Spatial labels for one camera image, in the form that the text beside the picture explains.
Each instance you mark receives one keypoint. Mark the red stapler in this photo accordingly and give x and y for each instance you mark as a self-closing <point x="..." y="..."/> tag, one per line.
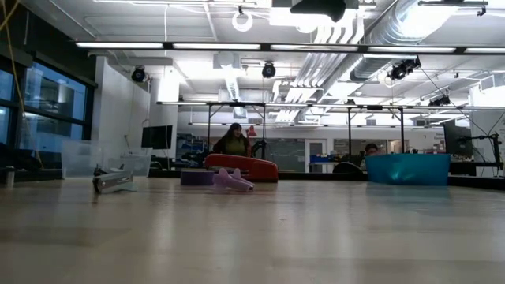
<point x="252" y="165"/>

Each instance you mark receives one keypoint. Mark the purple staple remover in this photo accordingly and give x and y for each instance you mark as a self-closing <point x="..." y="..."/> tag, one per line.
<point x="230" y="182"/>

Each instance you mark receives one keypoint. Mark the person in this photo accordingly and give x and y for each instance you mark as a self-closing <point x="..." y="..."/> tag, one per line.
<point x="234" y="144"/>
<point x="371" y="149"/>

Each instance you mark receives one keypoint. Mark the blue storage box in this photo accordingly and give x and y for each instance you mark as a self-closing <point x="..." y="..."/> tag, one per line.
<point x="321" y="159"/>

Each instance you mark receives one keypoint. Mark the black overhead light bar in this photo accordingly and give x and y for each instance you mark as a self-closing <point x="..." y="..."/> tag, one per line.
<point x="167" y="46"/>

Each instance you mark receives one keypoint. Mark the teal plastic bin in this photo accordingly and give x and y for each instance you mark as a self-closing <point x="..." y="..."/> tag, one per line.
<point x="408" y="169"/>

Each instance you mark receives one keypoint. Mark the black computer monitor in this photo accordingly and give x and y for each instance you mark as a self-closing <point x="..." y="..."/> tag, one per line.
<point x="157" y="137"/>

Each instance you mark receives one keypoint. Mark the dark framed window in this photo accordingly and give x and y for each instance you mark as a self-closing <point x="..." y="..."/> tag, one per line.
<point x="55" y="94"/>

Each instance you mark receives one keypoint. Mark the clear plastic bin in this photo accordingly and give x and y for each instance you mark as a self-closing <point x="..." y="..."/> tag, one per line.
<point x="79" y="159"/>

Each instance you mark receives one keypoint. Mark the small white cup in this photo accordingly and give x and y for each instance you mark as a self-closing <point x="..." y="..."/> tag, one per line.
<point x="10" y="177"/>

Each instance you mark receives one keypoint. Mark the black ceiling camera cluster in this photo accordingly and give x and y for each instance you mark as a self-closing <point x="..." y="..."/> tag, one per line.
<point x="402" y="69"/>

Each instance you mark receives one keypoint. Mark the black background rig frame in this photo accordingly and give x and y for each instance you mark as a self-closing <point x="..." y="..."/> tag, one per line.
<point x="349" y="130"/>

